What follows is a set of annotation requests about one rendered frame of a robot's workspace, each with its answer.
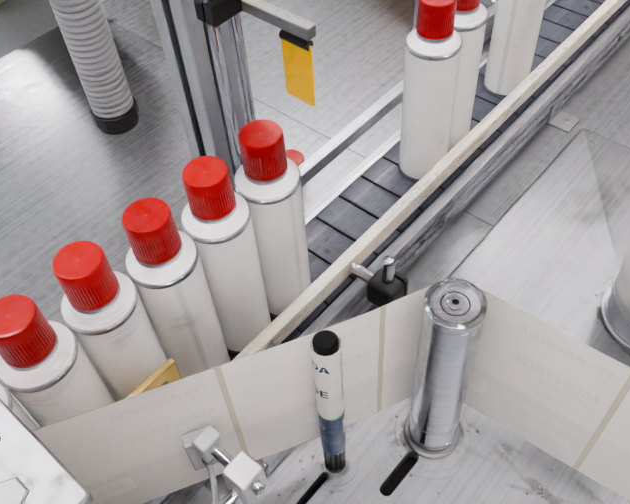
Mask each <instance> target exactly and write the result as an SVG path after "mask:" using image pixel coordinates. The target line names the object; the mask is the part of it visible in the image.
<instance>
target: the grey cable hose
mask: <svg viewBox="0 0 630 504"><path fill-rule="evenodd" d="M49 1H50V4H51V6H52V10H53V12H54V14H55V18H56V20H57V22H58V25H59V27H60V30H61V32H62V34H63V38H64V39H65V43H66V45H67V48H68V50H69V52H70V56H71V57H72V61H73V63H74V66H75V68H76V71H77V74H78V75H79V79H80V80H81V84H82V86H83V89H84V91H85V94H86V96H87V99H88V101H89V104H90V106H91V109H90V114H91V116H92V119H93V121H94V123H95V124H96V126H97V127H98V128H99V129H100V131H102V132H103V133H105V134H109V135H119V134H123V133H126V132H128V131H130V130H132V129H133V128H134V127H135V126H136V125H137V123H138V121H139V107H138V104H137V101H136V99H135V98H134V97H133V96H132V95H131V91H130V88H129V86H128V82H127V80H126V76H125V73H124V70H123V67H122V64H121V60H120V58H119V55H118V53H117V48H116V46H115V42H114V40H113V36H112V34H111V30H110V28H109V24H108V22H107V18H106V16H105V11H104V9H103V5H102V3H101V0H49Z"/></svg>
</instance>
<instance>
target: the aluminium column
mask: <svg viewBox="0 0 630 504"><path fill-rule="evenodd" d="M150 2H151V5H152V9H153V13H154V17H155V21H156V24H157V28H158V32H159V36H160V39H161V43H162V47H163V51H164V55H165V58H166V62H167V66H168V70H169V73H170V77H171V81H172V85H173V89H174V92H175V96H176V100H177V104H178V108H179V111H180V115H181V119H182V123H183V126H184V130H185V134H186V138H187V142H188V145H189V149H190V153H191V157H192V160H193V159H195V158H198V157H201V156H215V157H218V158H220V159H222V160H223V161H225V162H226V164H227V165H228V168H229V172H230V177H231V181H232V186H233V191H234V192H235V186H234V174H233V169H232V164H231V159H230V154H229V149H228V145H227V140H226V135H225V130H224V125H223V120H222V115H221V110H220V105H219V101H218V96H217V91H216V86H215V81H214V76H213V71H212V66H211V61H210V57H209V52H208V47H207V42H206V37H205V31H204V26H203V22H202V21H200V20H199V19H197V15H196V10H195V5H194V0H150ZM220 31H221V37H222V42H223V48H224V53H225V58H226V64H227V69H228V75H229V80H230V86H231V91H232V96H233V102H234V107H235V113H236V118H237V124H238V129H239V132H240V130H241V129H242V127H243V126H244V125H246V123H245V117H244V111H243V106H242V100H241V94H240V88H239V82H238V77H237V71H236V65H235V59H234V53H233V47H232V42H231V36H230V30H229V24H228V20H227V21H226V22H224V23H223V24H221V25H220Z"/></svg>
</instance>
